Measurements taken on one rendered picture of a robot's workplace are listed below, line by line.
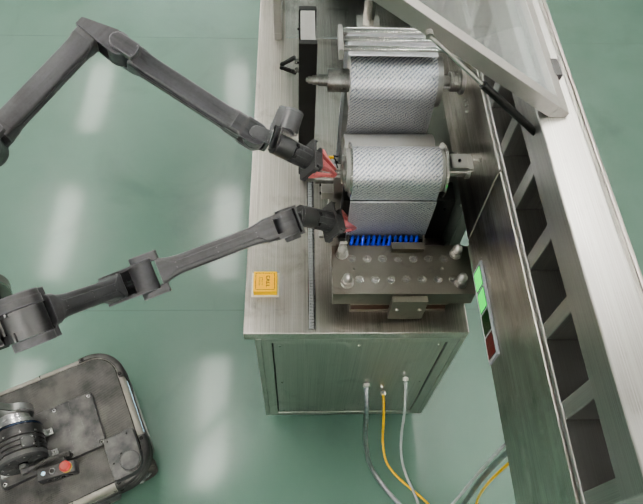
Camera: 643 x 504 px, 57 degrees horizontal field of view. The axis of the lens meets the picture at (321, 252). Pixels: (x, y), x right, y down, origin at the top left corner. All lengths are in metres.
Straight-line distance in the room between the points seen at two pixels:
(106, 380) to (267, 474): 0.73
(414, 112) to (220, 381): 1.48
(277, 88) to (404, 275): 0.97
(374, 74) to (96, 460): 1.65
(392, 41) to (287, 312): 0.81
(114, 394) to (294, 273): 0.97
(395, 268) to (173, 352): 1.33
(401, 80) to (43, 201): 2.19
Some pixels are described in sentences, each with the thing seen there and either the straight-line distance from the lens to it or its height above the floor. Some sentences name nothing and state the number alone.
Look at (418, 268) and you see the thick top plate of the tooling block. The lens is 1.72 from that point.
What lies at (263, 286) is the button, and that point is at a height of 0.92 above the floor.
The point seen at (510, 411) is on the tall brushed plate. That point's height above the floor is 1.21.
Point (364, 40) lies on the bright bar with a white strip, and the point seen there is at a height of 1.45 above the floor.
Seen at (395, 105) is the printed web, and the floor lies 1.32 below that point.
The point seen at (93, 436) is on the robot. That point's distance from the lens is 2.42.
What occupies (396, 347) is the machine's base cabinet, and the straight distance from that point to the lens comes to 1.86.
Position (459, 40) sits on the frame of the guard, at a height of 1.83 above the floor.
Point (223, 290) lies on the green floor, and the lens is 2.84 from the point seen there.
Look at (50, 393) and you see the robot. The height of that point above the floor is 0.24.
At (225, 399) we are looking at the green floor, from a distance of 2.63.
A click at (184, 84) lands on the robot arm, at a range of 1.54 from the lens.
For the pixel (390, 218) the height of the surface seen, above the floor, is 1.12.
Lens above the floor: 2.48
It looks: 58 degrees down
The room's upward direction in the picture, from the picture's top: 4 degrees clockwise
